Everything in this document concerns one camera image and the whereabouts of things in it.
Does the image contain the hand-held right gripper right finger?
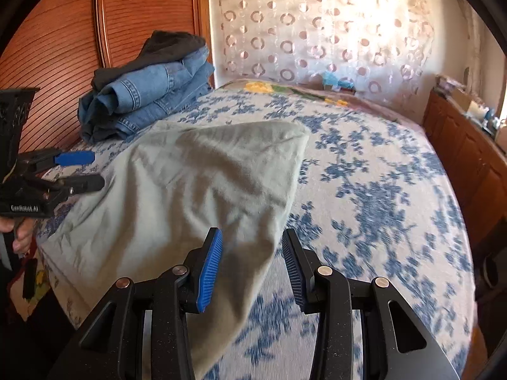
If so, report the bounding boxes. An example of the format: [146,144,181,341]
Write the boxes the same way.
[281,228,462,380]

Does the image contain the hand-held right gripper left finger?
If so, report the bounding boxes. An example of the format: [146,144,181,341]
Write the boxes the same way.
[48,227,224,380]

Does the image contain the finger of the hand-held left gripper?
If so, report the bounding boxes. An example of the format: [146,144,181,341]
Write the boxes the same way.
[22,147,96,175]
[28,173,106,199]

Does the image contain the grey-green pants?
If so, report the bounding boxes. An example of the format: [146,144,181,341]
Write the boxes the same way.
[40,121,311,378]

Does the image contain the folded dark grey pants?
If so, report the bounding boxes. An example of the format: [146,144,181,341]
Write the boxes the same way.
[91,30,207,92]

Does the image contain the person's left hand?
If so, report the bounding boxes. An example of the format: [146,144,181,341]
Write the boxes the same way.
[0,216,37,254]

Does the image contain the folded blue denim jeans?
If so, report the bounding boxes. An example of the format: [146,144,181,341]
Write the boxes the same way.
[78,45,215,144]

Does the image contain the blue floral bed sheet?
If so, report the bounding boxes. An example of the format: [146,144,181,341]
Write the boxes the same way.
[37,83,476,380]

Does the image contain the wooden slatted wardrobe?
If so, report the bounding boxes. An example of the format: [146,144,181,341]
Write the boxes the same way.
[0,0,216,155]

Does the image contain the pink floral blanket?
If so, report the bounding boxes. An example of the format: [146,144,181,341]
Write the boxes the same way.
[222,78,426,131]

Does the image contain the dark chair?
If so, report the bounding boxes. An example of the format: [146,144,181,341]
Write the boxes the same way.
[475,241,502,297]

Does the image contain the blue plastic bag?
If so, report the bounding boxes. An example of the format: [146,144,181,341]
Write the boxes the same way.
[322,72,355,88]

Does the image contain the wooden low cabinet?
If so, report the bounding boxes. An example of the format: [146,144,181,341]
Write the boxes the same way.
[422,87,507,246]

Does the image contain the circle-patterned sheer curtain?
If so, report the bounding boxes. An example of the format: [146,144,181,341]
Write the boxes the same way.
[208,0,436,96]

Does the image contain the open cardboard box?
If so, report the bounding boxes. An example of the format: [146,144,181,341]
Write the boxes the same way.
[452,87,482,113]

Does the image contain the pile of papers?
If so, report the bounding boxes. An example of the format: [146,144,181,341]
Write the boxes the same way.
[436,74,464,93]

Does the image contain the beige window curtain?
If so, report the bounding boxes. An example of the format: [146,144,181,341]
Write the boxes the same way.
[452,0,496,92]

